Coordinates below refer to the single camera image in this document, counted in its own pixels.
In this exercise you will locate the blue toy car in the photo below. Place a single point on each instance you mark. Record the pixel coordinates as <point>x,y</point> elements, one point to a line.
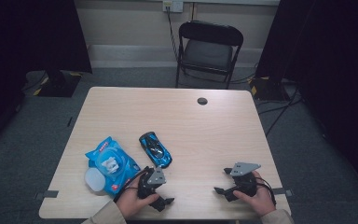
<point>155,149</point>

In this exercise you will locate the black curtain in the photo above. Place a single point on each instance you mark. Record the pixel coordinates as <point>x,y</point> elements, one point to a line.
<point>338,62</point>
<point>28,31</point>

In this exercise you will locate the black folding chair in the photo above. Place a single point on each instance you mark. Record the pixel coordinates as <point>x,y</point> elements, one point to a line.
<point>209,32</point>

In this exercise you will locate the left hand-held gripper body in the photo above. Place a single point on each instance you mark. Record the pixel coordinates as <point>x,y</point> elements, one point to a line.
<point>144,186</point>

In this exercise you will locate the person's right hand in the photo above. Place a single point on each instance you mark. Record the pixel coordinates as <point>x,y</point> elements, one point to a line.
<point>262,202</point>

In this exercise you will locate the white wall socket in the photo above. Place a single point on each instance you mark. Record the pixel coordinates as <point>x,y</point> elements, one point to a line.
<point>177,6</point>

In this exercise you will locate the person's left hand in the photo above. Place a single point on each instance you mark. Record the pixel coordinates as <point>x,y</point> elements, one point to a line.
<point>132,202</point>

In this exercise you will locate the grey tape strip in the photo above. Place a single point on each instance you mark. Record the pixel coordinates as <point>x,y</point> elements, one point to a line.
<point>49,194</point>
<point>284,192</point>

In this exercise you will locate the small black floor strip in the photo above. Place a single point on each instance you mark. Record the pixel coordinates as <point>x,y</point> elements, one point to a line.
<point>70,121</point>

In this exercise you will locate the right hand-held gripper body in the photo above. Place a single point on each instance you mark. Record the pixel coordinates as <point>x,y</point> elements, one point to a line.
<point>247,185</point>

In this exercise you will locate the blue wet wipes pack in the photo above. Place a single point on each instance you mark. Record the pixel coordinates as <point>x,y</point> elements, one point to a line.
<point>127,169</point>

